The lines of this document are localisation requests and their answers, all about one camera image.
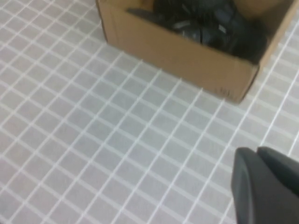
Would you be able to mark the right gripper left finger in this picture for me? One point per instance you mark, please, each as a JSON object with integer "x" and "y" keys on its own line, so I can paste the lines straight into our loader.
{"x": 257, "y": 198}

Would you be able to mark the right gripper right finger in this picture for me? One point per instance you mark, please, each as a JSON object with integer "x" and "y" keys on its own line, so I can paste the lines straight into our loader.
{"x": 282, "y": 168}

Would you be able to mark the black knit sneaker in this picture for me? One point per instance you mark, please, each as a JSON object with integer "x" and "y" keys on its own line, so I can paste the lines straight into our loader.
{"x": 187, "y": 7}
{"x": 210, "y": 37}

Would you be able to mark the brown cardboard shoe box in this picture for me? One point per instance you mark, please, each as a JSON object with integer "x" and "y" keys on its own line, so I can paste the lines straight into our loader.
{"x": 175, "y": 60}

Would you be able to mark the grey white-grid tablecloth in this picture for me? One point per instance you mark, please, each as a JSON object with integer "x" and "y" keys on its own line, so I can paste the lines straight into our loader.
{"x": 93, "y": 151}

